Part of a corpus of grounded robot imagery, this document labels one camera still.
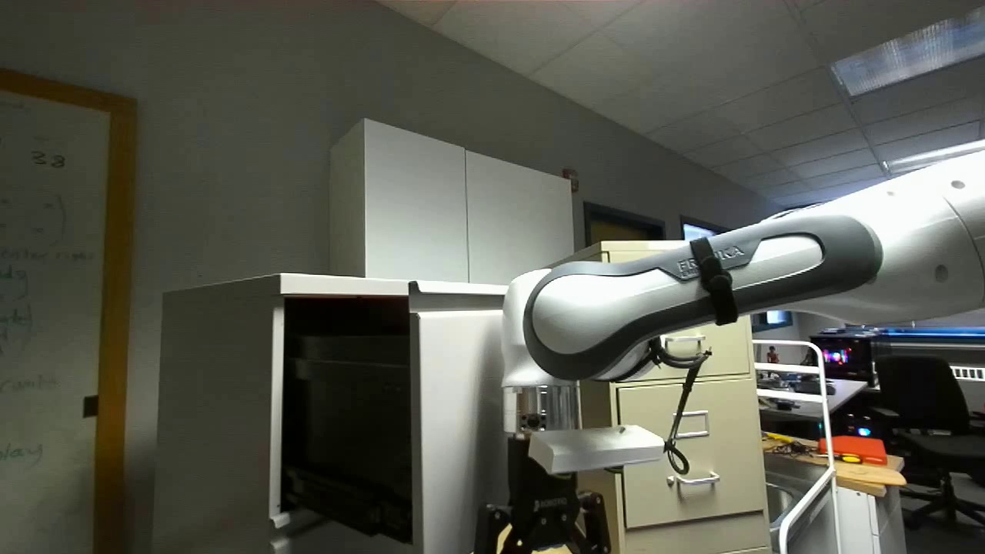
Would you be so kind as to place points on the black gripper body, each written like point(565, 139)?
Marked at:
point(543, 513)

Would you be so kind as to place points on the white metal rack frame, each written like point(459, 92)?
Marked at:
point(793, 397)

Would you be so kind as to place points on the ceiling light panel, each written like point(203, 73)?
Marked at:
point(918, 53)

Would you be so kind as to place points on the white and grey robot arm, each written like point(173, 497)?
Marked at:
point(900, 251)

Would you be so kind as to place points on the grey left file cabinet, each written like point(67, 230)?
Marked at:
point(221, 420)

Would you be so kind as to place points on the wood framed whiteboard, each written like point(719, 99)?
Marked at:
point(67, 259)

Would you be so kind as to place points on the orange tool on table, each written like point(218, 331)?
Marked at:
point(871, 450)

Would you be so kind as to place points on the black office chair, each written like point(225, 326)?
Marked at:
point(930, 429)

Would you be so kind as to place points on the white wall cabinet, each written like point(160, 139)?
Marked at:
point(404, 206)

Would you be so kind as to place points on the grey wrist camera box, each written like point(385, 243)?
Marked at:
point(597, 449)

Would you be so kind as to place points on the beige right file cabinet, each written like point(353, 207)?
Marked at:
point(719, 505)

